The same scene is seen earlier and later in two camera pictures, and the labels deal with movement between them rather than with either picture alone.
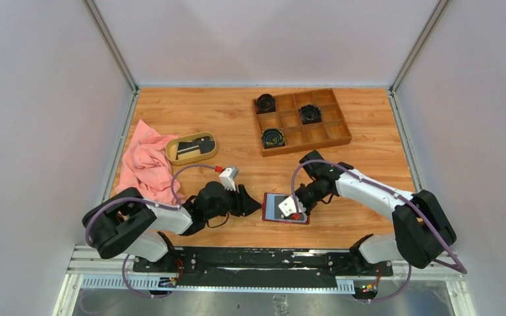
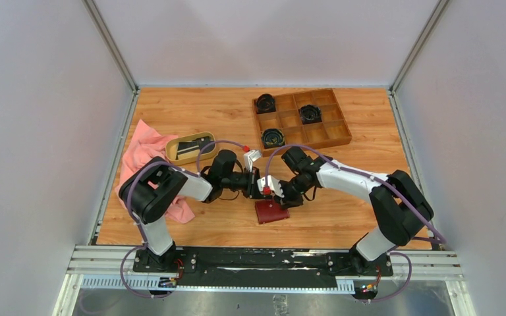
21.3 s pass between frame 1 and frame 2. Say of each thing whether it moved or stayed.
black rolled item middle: stayed
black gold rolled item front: stayed
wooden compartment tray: stayed
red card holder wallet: moved
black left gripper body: moved
